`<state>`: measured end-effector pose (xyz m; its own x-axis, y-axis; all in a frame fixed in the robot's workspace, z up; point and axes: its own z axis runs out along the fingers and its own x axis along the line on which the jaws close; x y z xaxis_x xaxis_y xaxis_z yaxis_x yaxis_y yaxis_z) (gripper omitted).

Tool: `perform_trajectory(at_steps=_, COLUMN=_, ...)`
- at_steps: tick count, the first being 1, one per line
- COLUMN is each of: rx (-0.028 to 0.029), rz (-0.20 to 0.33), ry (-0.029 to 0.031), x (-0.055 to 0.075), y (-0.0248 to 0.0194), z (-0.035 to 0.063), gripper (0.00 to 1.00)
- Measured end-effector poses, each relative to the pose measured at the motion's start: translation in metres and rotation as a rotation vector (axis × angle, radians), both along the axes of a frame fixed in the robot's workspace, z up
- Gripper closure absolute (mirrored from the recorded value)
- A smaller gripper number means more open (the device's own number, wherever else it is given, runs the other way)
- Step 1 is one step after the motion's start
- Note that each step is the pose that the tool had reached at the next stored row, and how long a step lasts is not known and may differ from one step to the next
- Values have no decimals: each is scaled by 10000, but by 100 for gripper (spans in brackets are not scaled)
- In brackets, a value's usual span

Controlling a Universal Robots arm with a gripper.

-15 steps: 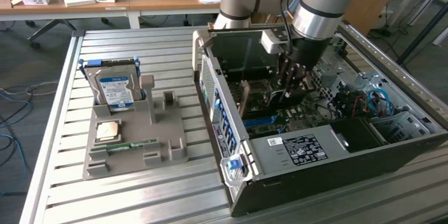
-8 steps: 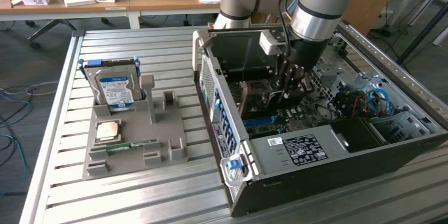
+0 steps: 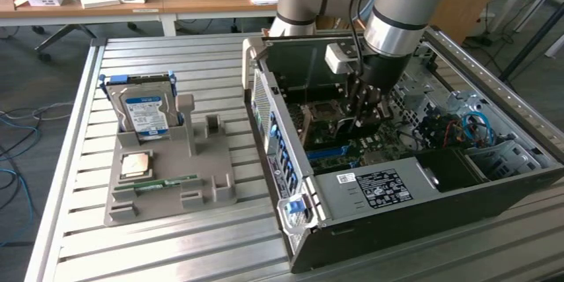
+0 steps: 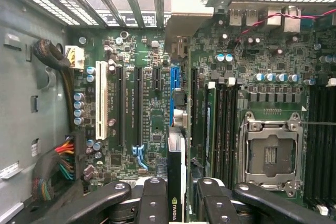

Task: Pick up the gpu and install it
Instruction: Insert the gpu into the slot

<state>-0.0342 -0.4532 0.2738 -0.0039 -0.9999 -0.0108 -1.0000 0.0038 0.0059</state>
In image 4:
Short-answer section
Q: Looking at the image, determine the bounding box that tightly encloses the blue slot latch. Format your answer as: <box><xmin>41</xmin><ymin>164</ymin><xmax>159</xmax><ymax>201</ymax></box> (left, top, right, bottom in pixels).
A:
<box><xmin>132</xmin><ymin>144</ymin><xmax>148</xmax><ymax>170</ymax></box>

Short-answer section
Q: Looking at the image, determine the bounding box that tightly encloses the metal CPU socket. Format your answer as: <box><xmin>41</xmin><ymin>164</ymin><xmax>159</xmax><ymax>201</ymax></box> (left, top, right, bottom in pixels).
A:
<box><xmin>241</xmin><ymin>111</ymin><xmax>302</xmax><ymax>198</ymax></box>

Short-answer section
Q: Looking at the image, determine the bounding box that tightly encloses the black long expansion slot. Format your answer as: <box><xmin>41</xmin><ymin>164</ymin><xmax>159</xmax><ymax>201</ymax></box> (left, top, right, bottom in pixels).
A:
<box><xmin>134</xmin><ymin>66</ymin><xmax>145</xmax><ymax>148</ymax></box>
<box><xmin>190</xmin><ymin>68</ymin><xmax>199</xmax><ymax>141</ymax></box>
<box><xmin>115</xmin><ymin>66</ymin><xmax>126</xmax><ymax>148</ymax></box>

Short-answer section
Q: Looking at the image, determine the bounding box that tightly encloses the white expansion slot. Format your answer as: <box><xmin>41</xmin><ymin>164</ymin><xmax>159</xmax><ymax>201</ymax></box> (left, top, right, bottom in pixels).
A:
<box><xmin>94</xmin><ymin>60</ymin><xmax>109</xmax><ymax>141</ymax></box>

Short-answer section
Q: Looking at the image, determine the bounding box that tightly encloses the black short expansion slot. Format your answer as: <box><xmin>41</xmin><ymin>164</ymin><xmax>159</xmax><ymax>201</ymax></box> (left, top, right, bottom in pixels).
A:
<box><xmin>152</xmin><ymin>67</ymin><xmax>162</xmax><ymax>91</ymax></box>

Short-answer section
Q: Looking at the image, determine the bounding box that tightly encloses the blue expansion slot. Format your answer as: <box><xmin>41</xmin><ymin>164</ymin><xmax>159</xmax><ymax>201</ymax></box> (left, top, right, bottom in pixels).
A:
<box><xmin>170</xmin><ymin>66</ymin><xmax>182</xmax><ymax>128</ymax></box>

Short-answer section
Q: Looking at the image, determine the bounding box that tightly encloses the green motherboard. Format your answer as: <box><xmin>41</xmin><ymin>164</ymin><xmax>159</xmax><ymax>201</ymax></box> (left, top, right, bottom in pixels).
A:
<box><xmin>67</xmin><ymin>6</ymin><xmax>336</xmax><ymax>209</ymax></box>

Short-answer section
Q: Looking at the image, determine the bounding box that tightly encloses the white power connector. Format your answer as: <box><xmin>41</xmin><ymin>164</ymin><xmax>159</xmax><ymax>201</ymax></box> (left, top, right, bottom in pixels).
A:
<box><xmin>64</xmin><ymin>45</ymin><xmax>85</xmax><ymax>70</ymax></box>

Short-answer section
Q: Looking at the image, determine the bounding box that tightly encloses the open black PC case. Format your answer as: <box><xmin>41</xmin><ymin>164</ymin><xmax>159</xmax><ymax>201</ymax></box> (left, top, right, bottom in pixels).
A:
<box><xmin>0</xmin><ymin>0</ymin><xmax>336</xmax><ymax>224</ymax></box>

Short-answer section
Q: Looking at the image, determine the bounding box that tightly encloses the multicolour power wire bundle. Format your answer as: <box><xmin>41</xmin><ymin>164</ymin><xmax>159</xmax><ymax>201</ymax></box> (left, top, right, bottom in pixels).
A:
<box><xmin>31</xmin><ymin>132</ymin><xmax>86</xmax><ymax>201</ymax></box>

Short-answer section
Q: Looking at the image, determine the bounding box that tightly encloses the black sleeved power cable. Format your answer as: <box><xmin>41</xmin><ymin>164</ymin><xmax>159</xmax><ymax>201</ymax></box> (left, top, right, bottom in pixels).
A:
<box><xmin>33</xmin><ymin>39</ymin><xmax>76</xmax><ymax>136</ymax></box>

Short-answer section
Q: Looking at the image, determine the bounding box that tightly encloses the red and black twisted wire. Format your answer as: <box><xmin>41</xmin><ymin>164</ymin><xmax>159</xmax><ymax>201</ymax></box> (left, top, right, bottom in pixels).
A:
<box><xmin>234</xmin><ymin>8</ymin><xmax>336</xmax><ymax>43</ymax></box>

